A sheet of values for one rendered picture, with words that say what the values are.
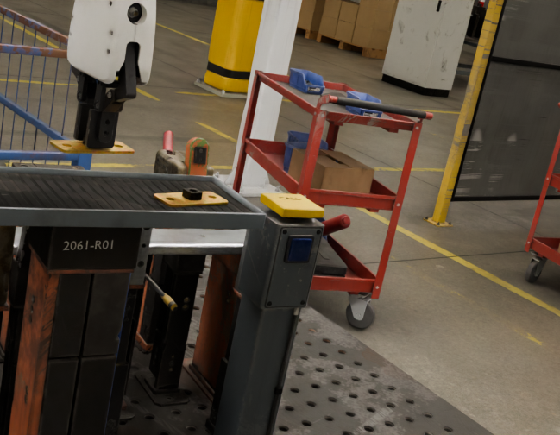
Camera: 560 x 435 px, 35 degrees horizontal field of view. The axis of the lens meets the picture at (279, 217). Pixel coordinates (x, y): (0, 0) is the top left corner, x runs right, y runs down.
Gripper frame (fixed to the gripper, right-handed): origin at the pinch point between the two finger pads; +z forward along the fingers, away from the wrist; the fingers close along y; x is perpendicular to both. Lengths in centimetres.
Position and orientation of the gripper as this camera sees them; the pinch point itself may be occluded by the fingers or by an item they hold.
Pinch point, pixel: (96, 124)
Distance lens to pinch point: 95.5
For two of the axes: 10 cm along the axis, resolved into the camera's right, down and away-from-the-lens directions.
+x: -7.6, 0.4, -6.4
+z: -2.0, 9.4, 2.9
